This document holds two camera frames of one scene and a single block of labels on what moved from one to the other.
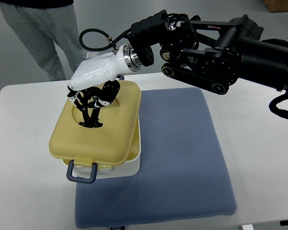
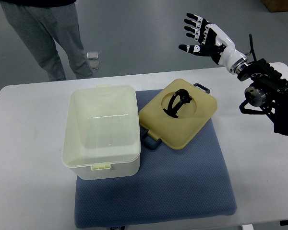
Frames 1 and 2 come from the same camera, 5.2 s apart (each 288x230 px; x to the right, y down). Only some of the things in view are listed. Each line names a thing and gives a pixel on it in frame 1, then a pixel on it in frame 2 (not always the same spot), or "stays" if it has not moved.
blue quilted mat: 183,174 stays
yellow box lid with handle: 116,142 to 175,113
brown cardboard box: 281,5 stays
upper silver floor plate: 91,54 stays
